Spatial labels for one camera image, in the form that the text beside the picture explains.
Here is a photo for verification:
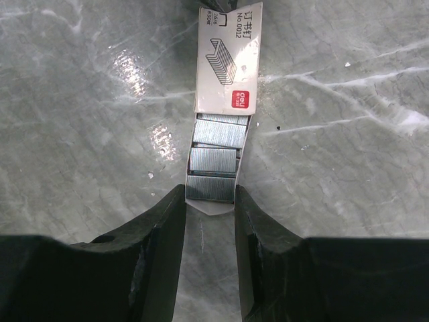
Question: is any small cardboard staple box lid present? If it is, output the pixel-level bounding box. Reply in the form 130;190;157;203
194;2;263;116

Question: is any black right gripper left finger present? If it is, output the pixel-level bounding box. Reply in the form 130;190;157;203
1;184;186;321

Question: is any grey staple box tray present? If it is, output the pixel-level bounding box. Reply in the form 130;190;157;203
185;113;251;216

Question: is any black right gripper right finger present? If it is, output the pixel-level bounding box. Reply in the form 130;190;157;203
235;186;428;321

